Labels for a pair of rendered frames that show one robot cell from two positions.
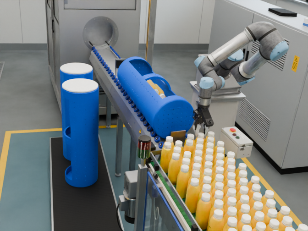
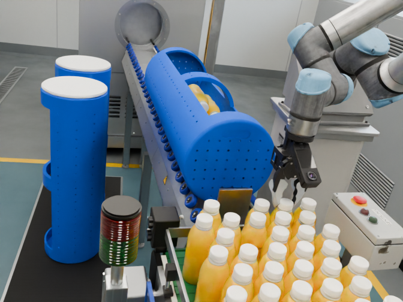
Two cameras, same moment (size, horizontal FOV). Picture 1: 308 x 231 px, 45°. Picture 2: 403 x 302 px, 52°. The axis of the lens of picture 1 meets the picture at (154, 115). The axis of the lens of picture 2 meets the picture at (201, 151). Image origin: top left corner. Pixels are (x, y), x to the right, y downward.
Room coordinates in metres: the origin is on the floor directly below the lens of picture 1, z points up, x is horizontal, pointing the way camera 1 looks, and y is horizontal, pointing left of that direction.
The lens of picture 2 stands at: (1.00, -0.11, 1.63)
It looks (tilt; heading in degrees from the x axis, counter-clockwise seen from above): 25 degrees down; 4
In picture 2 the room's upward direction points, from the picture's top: 9 degrees clockwise
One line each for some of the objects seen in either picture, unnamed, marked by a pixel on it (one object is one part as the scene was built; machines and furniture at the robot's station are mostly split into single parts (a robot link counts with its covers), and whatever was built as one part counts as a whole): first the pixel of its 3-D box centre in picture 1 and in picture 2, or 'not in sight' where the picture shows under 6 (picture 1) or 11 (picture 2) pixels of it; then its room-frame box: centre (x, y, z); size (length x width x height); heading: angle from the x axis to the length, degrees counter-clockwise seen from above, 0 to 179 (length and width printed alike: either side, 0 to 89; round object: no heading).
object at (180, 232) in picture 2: (181, 149); (238, 229); (1.95, -0.19, 0.96); 0.40 x 0.01 x 0.03; 112
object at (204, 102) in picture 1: (203, 100); (301, 124); (1.97, -0.28, 1.29); 0.08 x 0.08 x 0.05
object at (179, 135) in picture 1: (176, 139); (231, 205); (2.03, -0.16, 0.99); 0.10 x 0.02 x 0.12; 112
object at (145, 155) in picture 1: (144, 151); (119, 242); (1.54, 0.03, 1.18); 0.06 x 0.06 x 0.05
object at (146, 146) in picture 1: (144, 143); (120, 220); (1.54, 0.03, 1.23); 0.06 x 0.06 x 0.04
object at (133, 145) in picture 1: (133, 145); not in sight; (3.03, 0.17, 0.31); 0.06 x 0.06 x 0.63; 22
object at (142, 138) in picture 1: (143, 152); (119, 244); (1.54, 0.03, 1.18); 0.06 x 0.06 x 0.16
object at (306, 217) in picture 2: (210, 139); (307, 217); (1.91, -0.34, 1.07); 0.04 x 0.04 x 0.02
